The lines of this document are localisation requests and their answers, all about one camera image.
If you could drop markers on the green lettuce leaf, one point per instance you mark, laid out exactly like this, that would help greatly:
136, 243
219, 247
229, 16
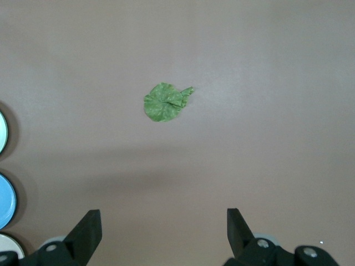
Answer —
162, 104

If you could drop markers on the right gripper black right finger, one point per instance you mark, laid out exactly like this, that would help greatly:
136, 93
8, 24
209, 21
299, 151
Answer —
241, 241

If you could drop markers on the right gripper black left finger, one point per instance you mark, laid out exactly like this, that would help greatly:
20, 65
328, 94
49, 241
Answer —
83, 238

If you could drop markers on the beige round plate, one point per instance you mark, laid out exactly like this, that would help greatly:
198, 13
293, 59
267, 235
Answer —
8, 244

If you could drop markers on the pale green round plate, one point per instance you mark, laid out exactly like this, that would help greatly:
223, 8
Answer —
2, 133

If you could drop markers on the blue round plate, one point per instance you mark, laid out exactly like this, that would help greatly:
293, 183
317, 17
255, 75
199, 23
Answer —
5, 199

